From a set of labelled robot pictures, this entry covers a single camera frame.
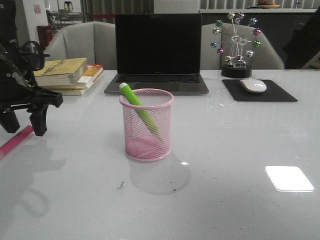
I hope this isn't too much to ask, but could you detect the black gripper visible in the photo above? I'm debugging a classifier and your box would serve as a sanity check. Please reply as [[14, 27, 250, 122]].
[[0, 41, 63, 136]]

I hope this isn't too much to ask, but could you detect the pink marker pen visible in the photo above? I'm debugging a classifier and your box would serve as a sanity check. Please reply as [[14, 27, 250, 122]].
[[0, 125, 34, 158]]

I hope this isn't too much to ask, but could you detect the green marker pen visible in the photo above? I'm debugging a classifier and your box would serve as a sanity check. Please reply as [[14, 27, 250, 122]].
[[118, 82, 161, 138]]

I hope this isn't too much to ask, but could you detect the pink mesh pen holder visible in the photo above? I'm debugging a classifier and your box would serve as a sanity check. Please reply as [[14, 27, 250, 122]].
[[119, 88, 174, 162]]

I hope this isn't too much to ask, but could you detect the yellow bottom book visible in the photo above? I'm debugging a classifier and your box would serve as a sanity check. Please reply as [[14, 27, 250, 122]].
[[53, 75, 102, 96]]

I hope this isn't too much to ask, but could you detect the yellow book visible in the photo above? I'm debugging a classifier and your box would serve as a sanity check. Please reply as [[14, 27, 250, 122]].
[[53, 75, 102, 96], [33, 57, 88, 86]]

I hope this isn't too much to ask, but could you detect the yellow top book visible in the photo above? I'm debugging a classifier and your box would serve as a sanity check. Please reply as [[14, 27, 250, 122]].
[[33, 57, 88, 86]]

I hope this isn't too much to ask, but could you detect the red trash bin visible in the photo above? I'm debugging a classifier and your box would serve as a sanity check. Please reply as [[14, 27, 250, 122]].
[[36, 25, 53, 50]]

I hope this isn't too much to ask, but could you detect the red-orange middle book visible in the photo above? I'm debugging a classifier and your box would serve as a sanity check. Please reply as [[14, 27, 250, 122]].
[[43, 64, 104, 90]]

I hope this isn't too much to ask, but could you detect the distant folding table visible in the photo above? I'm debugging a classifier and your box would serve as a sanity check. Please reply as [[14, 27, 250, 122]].
[[44, 0, 84, 29]]

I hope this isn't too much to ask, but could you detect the grey upholstered chair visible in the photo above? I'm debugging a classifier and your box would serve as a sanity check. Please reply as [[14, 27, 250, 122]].
[[44, 21, 117, 70]]

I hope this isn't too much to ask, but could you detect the red barrier belt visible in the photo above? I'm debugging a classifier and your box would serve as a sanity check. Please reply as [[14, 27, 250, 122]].
[[85, 12, 146, 22]]

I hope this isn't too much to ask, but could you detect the grey open laptop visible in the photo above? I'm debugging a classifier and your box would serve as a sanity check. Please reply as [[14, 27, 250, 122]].
[[104, 13, 209, 95]]

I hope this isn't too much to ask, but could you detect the ferris wheel desk ornament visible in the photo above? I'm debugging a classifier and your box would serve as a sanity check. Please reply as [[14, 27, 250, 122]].
[[210, 12, 262, 79]]

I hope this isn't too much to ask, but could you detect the white computer mouse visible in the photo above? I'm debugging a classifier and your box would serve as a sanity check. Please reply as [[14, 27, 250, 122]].
[[239, 78, 267, 93]]

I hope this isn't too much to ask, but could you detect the black mouse pad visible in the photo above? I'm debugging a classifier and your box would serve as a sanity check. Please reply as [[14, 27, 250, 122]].
[[222, 79, 298, 103]]

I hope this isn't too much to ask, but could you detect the fruit bowl on counter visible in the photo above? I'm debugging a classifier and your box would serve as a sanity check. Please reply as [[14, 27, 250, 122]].
[[257, 0, 280, 9]]

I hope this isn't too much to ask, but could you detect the pink wall notice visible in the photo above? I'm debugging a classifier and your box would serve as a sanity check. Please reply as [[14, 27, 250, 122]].
[[33, 4, 42, 15]]

